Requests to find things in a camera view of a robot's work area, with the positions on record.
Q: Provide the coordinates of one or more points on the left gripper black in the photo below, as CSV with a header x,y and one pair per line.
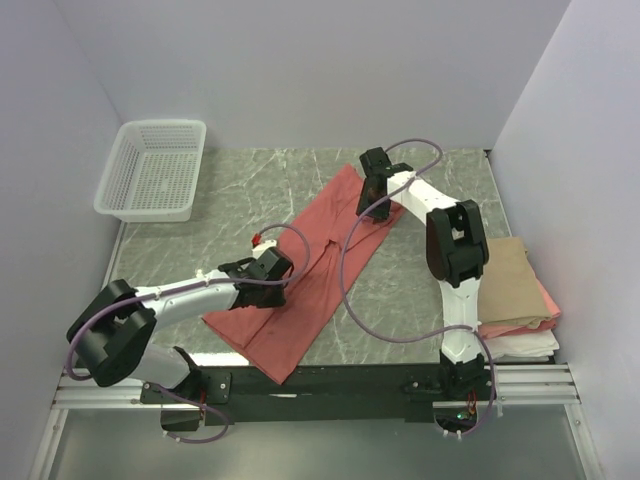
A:
x,y
276,300

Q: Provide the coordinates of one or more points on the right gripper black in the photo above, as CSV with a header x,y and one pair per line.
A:
x,y
363,203

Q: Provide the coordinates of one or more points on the red t-shirt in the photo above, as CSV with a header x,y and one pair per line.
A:
x,y
275,340

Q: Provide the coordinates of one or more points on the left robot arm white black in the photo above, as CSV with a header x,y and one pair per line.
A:
x,y
110,340

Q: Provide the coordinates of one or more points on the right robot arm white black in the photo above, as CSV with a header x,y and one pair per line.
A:
x,y
456,254

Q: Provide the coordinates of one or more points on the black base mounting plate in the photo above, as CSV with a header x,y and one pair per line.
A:
x,y
340,392

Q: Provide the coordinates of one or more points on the white plastic basket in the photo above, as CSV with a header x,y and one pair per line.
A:
x,y
152,171

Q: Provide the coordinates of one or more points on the folded tan t-shirt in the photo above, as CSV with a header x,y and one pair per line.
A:
x,y
509,292

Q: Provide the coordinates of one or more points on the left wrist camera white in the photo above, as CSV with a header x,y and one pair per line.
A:
x,y
259,245

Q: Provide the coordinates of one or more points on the aluminium rail frame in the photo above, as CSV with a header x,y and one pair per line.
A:
x,y
97,433

